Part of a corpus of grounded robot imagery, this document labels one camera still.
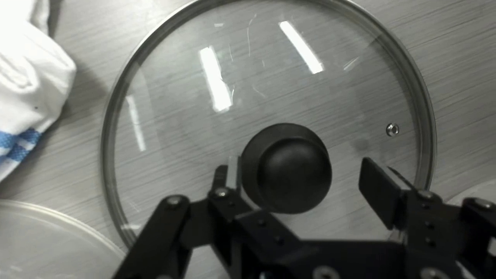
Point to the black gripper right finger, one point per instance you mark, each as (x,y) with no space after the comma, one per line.
(444,232)

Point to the white towel with blue stripes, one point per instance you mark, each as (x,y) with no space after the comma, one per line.
(26,87)

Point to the glass pot lid black knob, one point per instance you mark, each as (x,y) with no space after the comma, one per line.
(181,77)

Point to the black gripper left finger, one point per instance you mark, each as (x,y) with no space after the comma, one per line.
(202,237)

